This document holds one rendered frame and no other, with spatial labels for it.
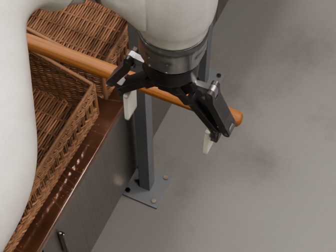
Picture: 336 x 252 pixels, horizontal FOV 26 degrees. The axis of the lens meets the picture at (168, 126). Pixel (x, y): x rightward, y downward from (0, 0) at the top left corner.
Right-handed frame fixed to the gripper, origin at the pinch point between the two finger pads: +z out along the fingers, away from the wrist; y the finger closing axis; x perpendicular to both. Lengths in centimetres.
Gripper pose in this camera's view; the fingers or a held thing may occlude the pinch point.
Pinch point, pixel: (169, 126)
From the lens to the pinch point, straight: 113.3
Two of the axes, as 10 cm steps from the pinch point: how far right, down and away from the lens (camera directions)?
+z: -0.2, 5.0, 8.7
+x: 4.5, -7.7, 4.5
